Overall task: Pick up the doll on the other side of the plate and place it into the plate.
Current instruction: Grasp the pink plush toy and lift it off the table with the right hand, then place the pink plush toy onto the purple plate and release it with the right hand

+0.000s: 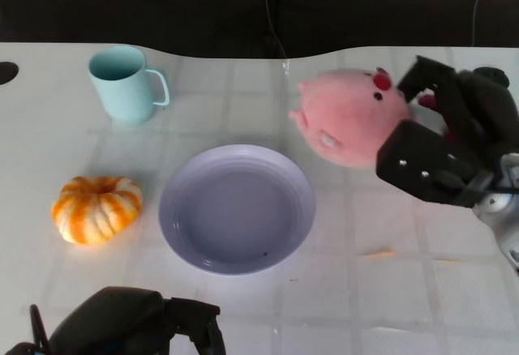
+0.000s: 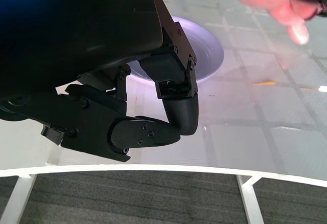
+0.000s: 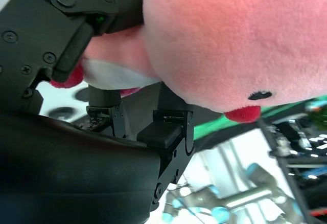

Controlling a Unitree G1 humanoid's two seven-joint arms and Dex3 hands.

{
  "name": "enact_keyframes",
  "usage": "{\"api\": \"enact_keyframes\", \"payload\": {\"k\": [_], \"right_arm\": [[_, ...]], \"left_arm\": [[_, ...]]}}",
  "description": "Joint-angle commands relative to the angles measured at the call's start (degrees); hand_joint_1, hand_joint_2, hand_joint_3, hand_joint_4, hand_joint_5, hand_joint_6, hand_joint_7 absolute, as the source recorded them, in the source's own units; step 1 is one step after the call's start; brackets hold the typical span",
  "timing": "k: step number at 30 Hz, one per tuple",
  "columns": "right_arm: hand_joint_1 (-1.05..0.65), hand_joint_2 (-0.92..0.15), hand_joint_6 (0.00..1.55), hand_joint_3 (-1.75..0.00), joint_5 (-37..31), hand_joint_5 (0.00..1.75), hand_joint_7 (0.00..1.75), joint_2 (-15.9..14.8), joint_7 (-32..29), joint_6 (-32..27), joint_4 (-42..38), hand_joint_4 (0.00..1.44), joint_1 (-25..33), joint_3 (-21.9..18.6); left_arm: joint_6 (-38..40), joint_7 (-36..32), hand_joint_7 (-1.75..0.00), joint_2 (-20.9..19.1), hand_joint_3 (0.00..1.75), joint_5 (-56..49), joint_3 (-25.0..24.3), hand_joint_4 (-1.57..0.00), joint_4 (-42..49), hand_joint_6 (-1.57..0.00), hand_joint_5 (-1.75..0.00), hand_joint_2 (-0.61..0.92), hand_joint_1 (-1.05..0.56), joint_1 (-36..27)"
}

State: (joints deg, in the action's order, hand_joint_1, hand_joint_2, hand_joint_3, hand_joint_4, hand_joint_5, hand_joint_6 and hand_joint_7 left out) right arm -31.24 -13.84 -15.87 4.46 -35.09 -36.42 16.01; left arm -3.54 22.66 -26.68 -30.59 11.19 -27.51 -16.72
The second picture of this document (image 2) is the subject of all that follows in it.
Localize white table frame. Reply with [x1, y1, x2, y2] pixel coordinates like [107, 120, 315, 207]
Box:
[0, 174, 265, 224]

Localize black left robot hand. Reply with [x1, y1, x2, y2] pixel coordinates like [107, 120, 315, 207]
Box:
[0, 0, 200, 163]

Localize lavender round plate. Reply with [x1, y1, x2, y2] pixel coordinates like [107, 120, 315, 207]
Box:
[127, 15, 225, 84]

